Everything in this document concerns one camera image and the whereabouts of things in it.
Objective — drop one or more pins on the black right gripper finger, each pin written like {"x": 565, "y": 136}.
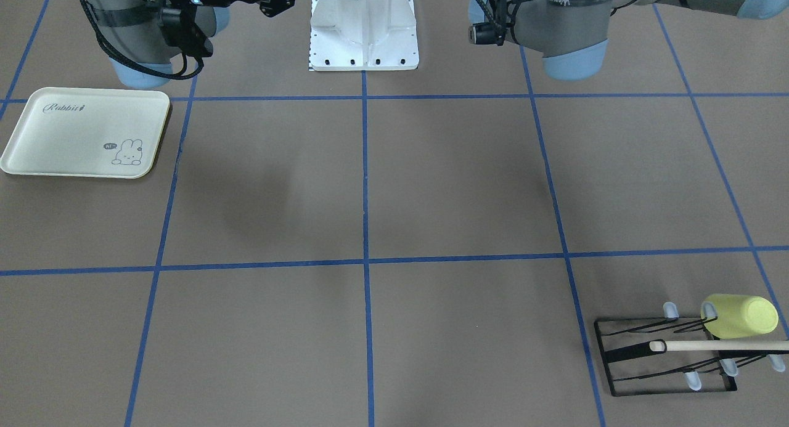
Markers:
{"x": 272, "y": 8}

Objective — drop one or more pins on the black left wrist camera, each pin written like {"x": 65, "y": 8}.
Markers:
{"x": 485, "y": 33}

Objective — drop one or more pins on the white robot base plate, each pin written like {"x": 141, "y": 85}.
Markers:
{"x": 363, "y": 35}

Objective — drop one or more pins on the yellow plastic cup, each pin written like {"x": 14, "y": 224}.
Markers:
{"x": 729, "y": 316}

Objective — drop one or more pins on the cream rabbit print tray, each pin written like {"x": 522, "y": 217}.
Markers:
{"x": 87, "y": 132}

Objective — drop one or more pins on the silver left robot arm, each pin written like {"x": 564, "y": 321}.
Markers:
{"x": 572, "y": 35}

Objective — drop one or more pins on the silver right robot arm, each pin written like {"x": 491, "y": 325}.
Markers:
{"x": 152, "y": 42}

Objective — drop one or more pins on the black wire cup rack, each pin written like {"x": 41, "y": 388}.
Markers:
{"x": 675, "y": 354}

